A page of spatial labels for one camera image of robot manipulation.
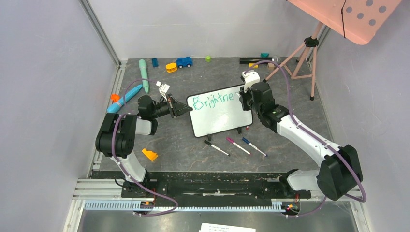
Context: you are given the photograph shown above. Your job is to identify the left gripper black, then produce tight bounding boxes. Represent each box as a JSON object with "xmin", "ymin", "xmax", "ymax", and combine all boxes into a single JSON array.
[{"xmin": 150, "ymin": 94, "xmax": 193, "ymax": 119}]

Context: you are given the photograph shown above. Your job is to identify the white whiteboard black frame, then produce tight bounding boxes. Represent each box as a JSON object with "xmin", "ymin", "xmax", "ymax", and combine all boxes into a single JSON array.
[{"xmin": 186, "ymin": 85, "xmax": 253, "ymax": 138}]

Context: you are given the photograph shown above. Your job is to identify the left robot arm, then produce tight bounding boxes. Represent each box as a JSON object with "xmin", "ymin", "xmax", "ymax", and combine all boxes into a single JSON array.
[{"xmin": 95, "ymin": 94, "xmax": 193, "ymax": 197}]

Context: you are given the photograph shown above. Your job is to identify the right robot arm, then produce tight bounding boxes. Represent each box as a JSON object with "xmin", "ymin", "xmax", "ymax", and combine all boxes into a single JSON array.
[{"xmin": 238, "ymin": 82, "xmax": 367, "ymax": 203}]

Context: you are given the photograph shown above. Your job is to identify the black capped whiteboard marker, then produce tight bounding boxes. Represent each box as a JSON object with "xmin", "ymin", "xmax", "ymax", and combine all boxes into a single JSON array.
[{"xmin": 204, "ymin": 140, "xmax": 230, "ymax": 156}]

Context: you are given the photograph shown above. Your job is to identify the blue capped whiteboard marker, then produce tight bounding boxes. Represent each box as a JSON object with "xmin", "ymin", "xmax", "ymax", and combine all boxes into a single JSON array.
[{"xmin": 242, "ymin": 137, "xmax": 268, "ymax": 157}]

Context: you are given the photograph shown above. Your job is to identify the purple capped whiteboard marker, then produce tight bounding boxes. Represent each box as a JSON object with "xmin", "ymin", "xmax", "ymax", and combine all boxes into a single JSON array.
[{"xmin": 226, "ymin": 137, "xmax": 251, "ymax": 156}]

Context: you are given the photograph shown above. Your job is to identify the black cylinder tube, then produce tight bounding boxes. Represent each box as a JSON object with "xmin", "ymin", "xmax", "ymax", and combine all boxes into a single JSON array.
[{"xmin": 239, "ymin": 57, "xmax": 273, "ymax": 64}]

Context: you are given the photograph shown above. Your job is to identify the beige wooden block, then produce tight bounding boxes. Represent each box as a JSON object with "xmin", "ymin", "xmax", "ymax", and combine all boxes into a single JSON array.
[{"xmin": 267, "ymin": 63, "xmax": 276, "ymax": 71}]

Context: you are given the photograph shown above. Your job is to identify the yellow oval toy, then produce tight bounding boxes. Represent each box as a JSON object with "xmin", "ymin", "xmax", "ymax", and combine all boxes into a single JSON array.
[{"xmin": 165, "ymin": 62, "xmax": 178, "ymax": 73}]

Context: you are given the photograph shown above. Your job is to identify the blue toy car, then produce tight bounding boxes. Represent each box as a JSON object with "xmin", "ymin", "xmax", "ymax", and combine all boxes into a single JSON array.
[{"xmin": 176, "ymin": 57, "xmax": 193, "ymax": 68}]

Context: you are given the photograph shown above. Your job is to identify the dark blue block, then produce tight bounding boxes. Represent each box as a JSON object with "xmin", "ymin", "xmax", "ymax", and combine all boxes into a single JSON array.
[{"xmin": 151, "ymin": 58, "xmax": 159, "ymax": 67}]

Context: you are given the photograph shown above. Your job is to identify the orange wedge toy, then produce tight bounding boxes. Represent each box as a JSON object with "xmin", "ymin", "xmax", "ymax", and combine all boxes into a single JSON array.
[{"xmin": 142, "ymin": 148, "xmax": 158, "ymax": 162}]

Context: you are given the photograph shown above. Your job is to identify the mint green toy marker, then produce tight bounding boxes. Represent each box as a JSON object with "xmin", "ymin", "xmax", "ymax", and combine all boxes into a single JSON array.
[{"xmin": 138, "ymin": 59, "xmax": 149, "ymax": 94}]

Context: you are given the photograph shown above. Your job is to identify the blue toy marker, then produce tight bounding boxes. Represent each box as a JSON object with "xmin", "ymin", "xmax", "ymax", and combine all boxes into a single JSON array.
[{"xmin": 106, "ymin": 84, "xmax": 143, "ymax": 113}]

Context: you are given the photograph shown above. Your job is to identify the small orange toy piece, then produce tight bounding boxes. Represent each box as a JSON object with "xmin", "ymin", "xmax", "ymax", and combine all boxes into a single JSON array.
[{"xmin": 110, "ymin": 94, "xmax": 121, "ymax": 103}]

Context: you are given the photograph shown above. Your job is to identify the pink tripod stand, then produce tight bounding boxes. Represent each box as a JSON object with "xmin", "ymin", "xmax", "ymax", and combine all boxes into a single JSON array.
[{"xmin": 279, "ymin": 22, "xmax": 324, "ymax": 101}]

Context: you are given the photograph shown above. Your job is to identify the white paper sheet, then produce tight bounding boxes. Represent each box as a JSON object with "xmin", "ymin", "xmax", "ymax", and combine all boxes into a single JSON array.
[{"xmin": 198, "ymin": 223, "xmax": 256, "ymax": 232}]

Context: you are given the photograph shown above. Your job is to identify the pink perforated panel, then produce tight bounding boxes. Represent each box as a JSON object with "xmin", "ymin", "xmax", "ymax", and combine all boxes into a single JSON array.
[{"xmin": 289, "ymin": 0, "xmax": 402, "ymax": 45}]

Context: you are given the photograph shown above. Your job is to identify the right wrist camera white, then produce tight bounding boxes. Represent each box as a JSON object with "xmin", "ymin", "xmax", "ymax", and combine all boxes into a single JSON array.
[{"xmin": 242, "ymin": 70, "xmax": 260, "ymax": 93}]

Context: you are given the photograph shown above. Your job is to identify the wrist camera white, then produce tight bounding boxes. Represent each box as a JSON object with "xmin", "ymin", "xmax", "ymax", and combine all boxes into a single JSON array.
[
  {"xmin": 156, "ymin": 81, "xmax": 170, "ymax": 99},
  {"xmin": 242, "ymin": 70, "xmax": 260, "ymax": 93}
]

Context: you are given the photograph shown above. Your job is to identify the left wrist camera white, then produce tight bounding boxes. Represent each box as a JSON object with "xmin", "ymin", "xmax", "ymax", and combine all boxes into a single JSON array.
[{"xmin": 156, "ymin": 81, "xmax": 170, "ymax": 99}]

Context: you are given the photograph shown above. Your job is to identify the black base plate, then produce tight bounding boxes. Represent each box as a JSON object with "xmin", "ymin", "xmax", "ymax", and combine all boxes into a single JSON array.
[{"xmin": 121, "ymin": 171, "xmax": 311, "ymax": 207}]

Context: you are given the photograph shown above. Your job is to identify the light blue cable duct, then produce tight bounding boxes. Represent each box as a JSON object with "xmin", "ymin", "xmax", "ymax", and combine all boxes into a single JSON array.
[{"xmin": 84, "ymin": 200, "xmax": 286, "ymax": 213}]

